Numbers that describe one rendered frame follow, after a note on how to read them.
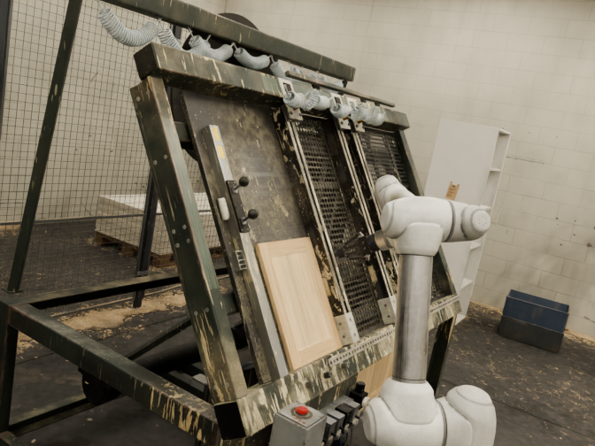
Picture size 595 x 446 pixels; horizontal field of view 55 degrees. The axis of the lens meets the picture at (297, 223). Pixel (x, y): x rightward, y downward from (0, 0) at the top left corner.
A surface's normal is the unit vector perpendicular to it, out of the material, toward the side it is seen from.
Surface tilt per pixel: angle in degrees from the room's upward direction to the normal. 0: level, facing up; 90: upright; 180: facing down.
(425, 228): 80
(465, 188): 90
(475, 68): 90
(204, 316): 90
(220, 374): 90
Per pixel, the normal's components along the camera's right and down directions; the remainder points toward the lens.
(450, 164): -0.51, 0.06
